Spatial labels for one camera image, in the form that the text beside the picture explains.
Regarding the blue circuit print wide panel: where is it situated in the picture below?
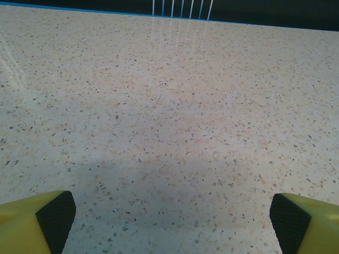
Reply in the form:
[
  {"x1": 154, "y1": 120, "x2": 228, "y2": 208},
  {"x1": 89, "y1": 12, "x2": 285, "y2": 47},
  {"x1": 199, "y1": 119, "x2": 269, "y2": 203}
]
[{"x1": 0, "y1": 0, "x2": 339, "y2": 31}]

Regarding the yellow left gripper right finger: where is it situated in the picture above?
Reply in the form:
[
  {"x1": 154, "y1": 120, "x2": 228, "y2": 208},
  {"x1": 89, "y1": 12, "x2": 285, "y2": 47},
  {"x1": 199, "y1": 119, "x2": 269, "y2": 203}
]
[{"x1": 270, "y1": 192, "x2": 339, "y2": 254}]

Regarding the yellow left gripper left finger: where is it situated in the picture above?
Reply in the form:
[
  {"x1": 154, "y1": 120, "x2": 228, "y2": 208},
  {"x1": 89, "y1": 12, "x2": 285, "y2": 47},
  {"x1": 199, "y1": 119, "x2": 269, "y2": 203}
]
[{"x1": 0, "y1": 189, "x2": 77, "y2": 254}]

